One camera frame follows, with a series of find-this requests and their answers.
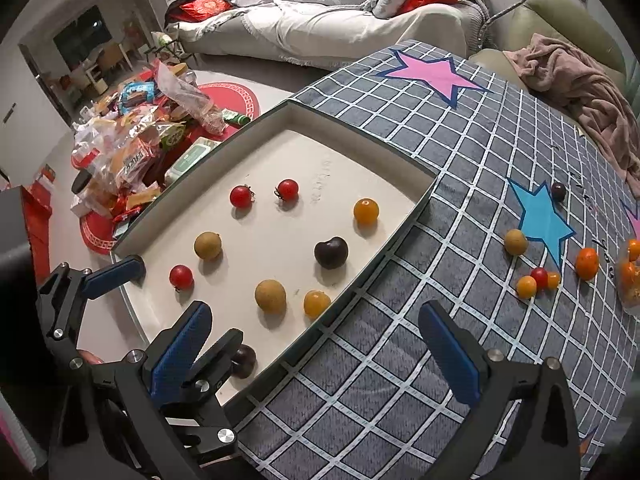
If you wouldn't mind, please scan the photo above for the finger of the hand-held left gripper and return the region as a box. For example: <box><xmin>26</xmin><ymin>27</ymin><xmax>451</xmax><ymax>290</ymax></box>
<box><xmin>160</xmin><ymin>329</ymin><xmax>244</xmax><ymax>466</ymax></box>
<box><xmin>36</xmin><ymin>255</ymin><xmax>147</xmax><ymax>368</ymax></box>

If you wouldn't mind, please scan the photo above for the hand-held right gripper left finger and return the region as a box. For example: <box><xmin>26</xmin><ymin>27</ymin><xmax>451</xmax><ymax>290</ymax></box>
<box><xmin>47</xmin><ymin>301</ymin><xmax>213</xmax><ymax>480</ymax></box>

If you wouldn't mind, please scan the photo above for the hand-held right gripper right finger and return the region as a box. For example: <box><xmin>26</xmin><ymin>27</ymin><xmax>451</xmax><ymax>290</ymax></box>
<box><xmin>419</xmin><ymin>301</ymin><xmax>583</xmax><ymax>480</ymax></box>

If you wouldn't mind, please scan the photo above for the dark purple cherry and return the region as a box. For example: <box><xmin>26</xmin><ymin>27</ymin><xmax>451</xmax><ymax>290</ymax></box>
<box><xmin>314</xmin><ymin>236</ymin><xmax>349</xmax><ymax>270</ymax></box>
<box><xmin>230</xmin><ymin>344</ymin><xmax>258</xmax><ymax>380</ymax></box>

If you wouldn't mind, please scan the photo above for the brown longan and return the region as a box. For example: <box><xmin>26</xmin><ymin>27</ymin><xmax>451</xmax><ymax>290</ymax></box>
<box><xmin>194</xmin><ymin>231</ymin><xmax>223</xmax><ymax>261</ymax></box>
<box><xmin>504</xmin><ymin>229</ymin><xmax>529</xmax><ymax>256</ymax></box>
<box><xmin>254</xmin><ymin>279</ymin><xmax>288</xmax><ymax>314</ymax></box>

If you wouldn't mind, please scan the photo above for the white shallow tray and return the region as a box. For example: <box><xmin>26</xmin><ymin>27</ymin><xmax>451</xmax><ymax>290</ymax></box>
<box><xmin>111</xmin><ymin>100</ymin><xmax>438</xmax><ymax>411</ymax></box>

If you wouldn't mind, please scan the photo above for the red cloth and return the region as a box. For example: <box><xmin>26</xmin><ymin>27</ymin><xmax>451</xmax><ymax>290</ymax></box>
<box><xmin>20</xmin><ymin>180</ymin><xmax>51</xmax><ymax>271</ymax></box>

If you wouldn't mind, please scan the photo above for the yellow snack packet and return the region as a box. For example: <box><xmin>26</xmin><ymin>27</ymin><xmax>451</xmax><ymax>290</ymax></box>
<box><xmin>127</xmin><ymin>185</ymin><xmax>162</xmax><ymax>208</ymax></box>

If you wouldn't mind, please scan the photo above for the clear bread bag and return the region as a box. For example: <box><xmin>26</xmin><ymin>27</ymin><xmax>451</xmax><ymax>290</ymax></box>
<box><xmin>100</xmin><ymin>137</ymin><xmax>161</xmax><ymax>193</ymax></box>

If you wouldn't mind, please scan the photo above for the green wet wipes pack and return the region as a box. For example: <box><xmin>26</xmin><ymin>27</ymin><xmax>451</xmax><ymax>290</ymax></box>
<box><xmin>164</xmin><ymin>137</ymin><xmax>221</xmax><ymax>185</ymax></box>

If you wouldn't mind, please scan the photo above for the green round snack packet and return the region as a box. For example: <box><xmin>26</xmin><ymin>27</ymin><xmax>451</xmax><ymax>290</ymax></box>
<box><xmin>159</xmin><ymin>125</ymin><xmax>187</xmax><ymax>150</ymax></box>

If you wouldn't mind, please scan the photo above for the blue snack packet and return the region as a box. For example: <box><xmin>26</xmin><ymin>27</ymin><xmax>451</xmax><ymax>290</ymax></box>
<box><xmin>119</xmin><ymin>82</ymin><xmax>158</xmax><ymax>111</ymax></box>

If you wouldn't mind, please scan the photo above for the grey checked star tablecloth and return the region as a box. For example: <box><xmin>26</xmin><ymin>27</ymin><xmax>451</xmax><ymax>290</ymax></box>
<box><xmin>220</xmin><ymin>39</ymin><xmax>640</xmax><ymax>480</ymax></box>

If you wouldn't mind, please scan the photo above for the crumpled clear plastic bag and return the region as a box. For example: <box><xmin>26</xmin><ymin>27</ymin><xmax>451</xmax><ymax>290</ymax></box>
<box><xmin>155</xmin><ymin>62</ymin><xmax>226</xmax><ymax>136</ymax></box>

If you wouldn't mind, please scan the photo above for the clear bag of kumquats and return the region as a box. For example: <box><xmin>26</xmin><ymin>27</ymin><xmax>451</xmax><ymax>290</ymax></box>
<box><xmin>615</xmin><ymin>257</ymin><xmax>640</xmax><ymax>318</ymax></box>

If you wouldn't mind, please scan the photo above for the red patterned cushion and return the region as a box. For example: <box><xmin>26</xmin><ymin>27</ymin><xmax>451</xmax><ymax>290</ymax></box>
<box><xmin>179</xmin><ymin>0</ymin><xmax>235</xmax><ymax>23</ymax></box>

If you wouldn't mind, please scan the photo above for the pink blanket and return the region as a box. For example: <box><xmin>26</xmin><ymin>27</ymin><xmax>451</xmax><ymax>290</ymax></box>
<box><xmin>502</xmin><ymin>32</ymin><xmax>640</xmax><ymax>183</ymax></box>

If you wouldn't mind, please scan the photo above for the white sofa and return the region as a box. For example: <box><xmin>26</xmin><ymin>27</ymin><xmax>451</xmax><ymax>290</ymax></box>
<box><xmin>170</xmin><ymin>0</ymin><xmax>493</xmax><ymax>68</ymax></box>

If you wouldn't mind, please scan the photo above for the green armchair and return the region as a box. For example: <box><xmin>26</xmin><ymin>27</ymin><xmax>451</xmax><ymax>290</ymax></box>
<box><xmin>470</xmin><ymin>0</ymin><xmax>628</xmax><ymax>91</ymax></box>

